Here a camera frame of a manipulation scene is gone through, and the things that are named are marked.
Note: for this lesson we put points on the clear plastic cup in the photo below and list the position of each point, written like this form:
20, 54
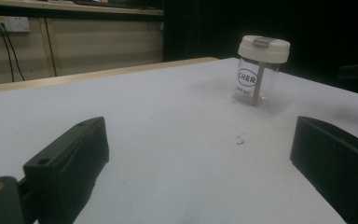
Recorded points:
245, 90

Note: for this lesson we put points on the white cup lid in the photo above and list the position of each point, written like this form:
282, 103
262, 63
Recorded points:
264, 51

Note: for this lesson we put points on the grey spatula tool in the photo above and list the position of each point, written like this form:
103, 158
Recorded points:
258, 84

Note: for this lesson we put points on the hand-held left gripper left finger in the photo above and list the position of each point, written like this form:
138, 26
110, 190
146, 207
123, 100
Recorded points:
65, 161

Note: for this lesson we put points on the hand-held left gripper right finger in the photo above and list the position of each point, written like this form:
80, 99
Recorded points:
338, 165

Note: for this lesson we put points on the white wall socket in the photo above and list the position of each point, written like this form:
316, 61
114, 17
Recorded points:
11, 23

